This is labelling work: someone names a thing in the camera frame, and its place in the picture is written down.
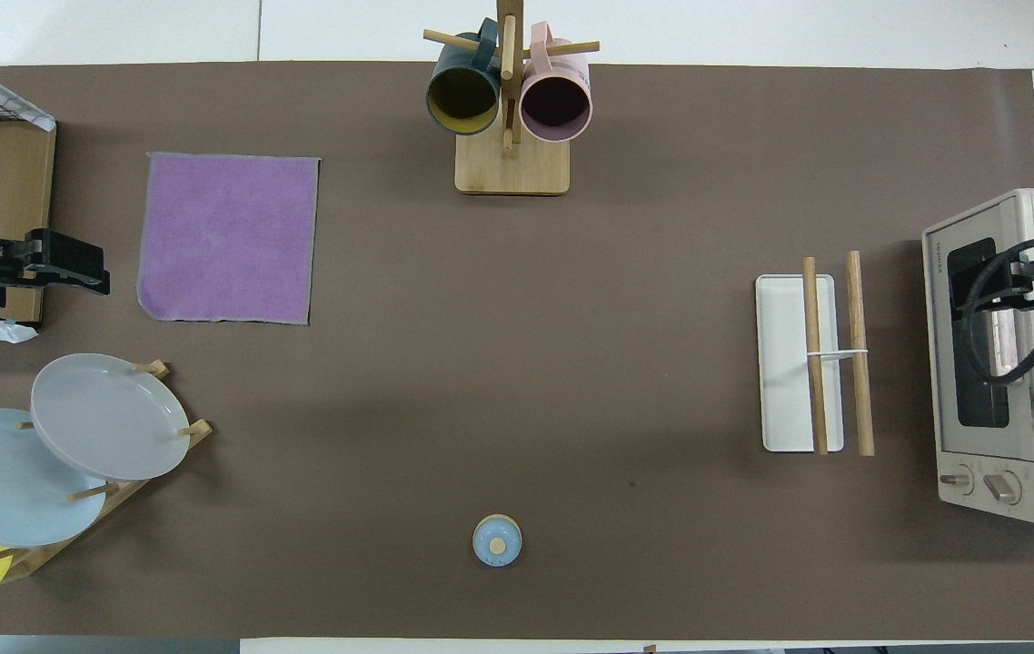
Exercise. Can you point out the wooden plate rack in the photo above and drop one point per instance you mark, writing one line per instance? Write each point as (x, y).
(197, 431)

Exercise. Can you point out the dark green mug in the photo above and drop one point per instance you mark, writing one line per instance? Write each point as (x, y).
(462, 95)

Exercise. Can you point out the grey plate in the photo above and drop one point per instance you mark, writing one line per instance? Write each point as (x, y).
(108, 418)

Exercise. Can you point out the large brown table mat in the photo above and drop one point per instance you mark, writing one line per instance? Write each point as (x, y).
(481, 363)

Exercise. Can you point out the pink mug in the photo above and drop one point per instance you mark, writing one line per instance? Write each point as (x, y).
(556, 102)

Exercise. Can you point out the white wooden towel rack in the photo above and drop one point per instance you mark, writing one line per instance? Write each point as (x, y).
(785, 363)

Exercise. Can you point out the purple and grey towel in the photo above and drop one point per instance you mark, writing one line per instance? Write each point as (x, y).
(226, 236)

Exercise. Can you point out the wooden mug tree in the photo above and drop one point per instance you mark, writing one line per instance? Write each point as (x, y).
(512, 173)

